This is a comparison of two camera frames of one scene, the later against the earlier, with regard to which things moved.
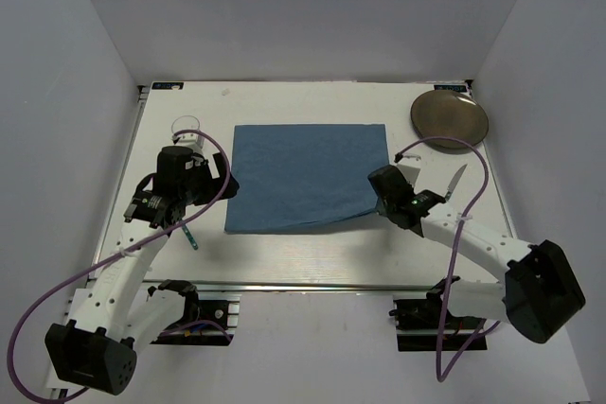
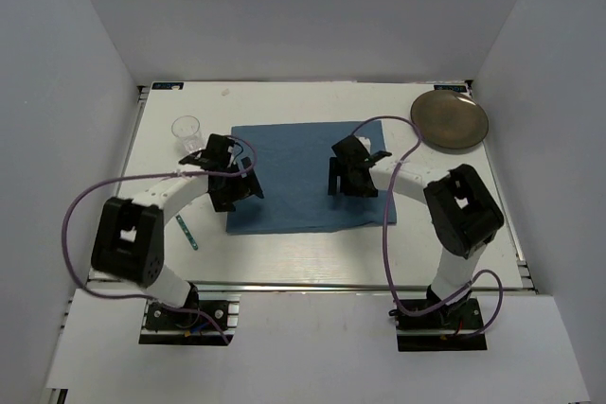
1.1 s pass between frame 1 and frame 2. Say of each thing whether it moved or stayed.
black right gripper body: moved
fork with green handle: stayed
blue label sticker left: stayed
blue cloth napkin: stayed
